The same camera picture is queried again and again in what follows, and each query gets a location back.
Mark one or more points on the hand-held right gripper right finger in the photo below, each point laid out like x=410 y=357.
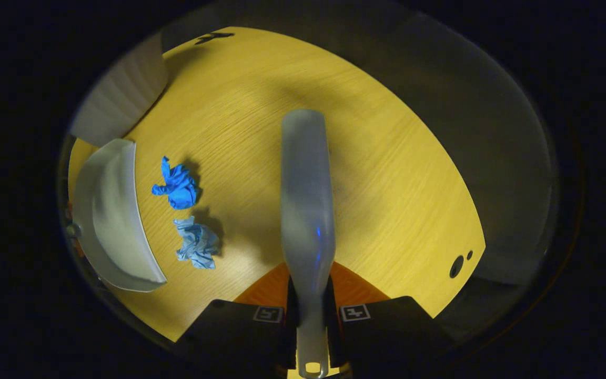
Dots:
x=387 y=331

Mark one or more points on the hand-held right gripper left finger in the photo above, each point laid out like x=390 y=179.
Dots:
x=240 y=331

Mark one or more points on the pale blue paper trash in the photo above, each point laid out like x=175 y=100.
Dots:
x=198 y=245

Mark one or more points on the small white broom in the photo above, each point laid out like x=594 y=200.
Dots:
x=307 y=200

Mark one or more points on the white dustpan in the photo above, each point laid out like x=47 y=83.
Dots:
x=113 y=226

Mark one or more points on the white garbage bin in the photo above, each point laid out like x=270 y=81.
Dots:
x=124 y=95

